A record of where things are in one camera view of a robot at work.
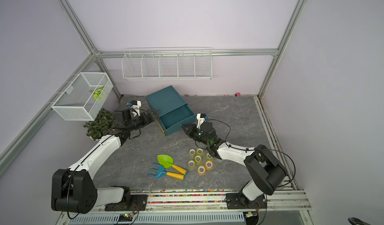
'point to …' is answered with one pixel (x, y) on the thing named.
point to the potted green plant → (101, 126)
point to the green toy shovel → (167, 162)
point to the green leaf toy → (97, 92)
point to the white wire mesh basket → (83, 98)
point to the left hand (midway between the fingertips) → (156, 115)
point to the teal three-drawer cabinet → (171, 110)
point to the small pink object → (238, 94)
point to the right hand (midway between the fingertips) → (180, 125)
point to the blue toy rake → (161, 171)
